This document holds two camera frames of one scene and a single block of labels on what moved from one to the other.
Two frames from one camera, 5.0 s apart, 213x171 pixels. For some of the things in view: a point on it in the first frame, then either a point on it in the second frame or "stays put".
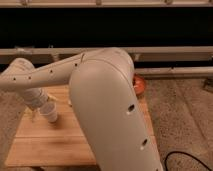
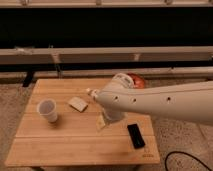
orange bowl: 139,85 stays put
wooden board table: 59,144 stays put
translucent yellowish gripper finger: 52,98 to 100,122
